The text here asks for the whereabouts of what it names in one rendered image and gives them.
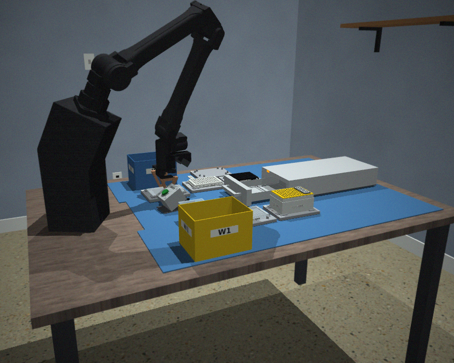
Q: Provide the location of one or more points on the blue bench mat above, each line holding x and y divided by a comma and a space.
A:
339, 212

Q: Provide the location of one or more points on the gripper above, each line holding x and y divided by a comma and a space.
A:
162, 172

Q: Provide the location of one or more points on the yellow open-top bin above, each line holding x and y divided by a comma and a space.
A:
214, 228

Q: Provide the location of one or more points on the blue open-top bin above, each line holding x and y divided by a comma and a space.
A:
139, 170

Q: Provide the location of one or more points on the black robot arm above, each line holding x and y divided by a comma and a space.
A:
115, 71

